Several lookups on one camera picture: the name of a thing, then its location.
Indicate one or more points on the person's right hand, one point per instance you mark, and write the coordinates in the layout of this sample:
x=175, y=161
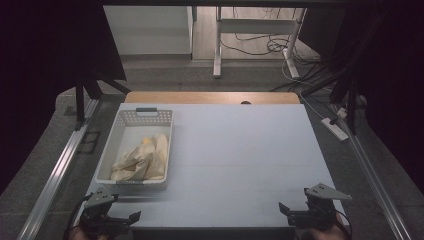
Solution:
x=328, y=235

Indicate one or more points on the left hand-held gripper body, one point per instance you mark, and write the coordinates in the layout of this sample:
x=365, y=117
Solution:
x=100, y=197

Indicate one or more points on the black metal stand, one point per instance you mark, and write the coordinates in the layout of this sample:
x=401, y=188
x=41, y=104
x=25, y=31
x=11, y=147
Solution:
x=351, y=103
x=80, y=100

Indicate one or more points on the aluminium rail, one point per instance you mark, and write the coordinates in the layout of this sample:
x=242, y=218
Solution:
x=373, y=180
x=56, y=173

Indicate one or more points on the small black knob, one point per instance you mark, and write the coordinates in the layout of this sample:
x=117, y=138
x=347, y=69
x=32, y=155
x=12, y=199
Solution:
x=245, y=102

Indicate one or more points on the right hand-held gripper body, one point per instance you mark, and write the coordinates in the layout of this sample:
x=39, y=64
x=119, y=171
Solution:
x=321, y=206

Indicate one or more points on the cream cloth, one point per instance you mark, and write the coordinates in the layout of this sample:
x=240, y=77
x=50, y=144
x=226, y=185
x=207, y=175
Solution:
x=146, y=160

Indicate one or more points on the white desk frame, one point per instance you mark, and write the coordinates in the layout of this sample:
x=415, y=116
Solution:
x=217, y=50

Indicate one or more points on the white cabinet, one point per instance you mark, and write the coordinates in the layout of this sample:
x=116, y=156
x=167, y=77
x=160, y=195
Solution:
x=146, y=30

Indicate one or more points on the white power strip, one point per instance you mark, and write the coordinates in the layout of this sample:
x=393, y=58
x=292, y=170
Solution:
x=335, y=130

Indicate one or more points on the white plug adapter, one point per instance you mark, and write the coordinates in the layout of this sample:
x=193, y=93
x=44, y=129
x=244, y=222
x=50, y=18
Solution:
x=341, y=112

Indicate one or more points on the person's left hand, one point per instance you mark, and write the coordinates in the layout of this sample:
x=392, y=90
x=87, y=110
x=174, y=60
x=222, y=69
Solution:
x=77, y=235

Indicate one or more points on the dark curtain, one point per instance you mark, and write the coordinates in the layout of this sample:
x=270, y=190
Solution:
x=40, y=66
x=396, y=83

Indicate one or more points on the white plastic basket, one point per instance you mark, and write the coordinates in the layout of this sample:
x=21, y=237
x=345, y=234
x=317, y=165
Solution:
x=146, y=118

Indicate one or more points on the wooden table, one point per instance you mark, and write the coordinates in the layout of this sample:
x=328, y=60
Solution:
x=206, y=97

